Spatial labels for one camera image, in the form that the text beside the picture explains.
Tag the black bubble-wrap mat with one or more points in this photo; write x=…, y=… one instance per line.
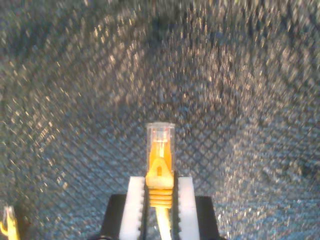
x=75, y=87

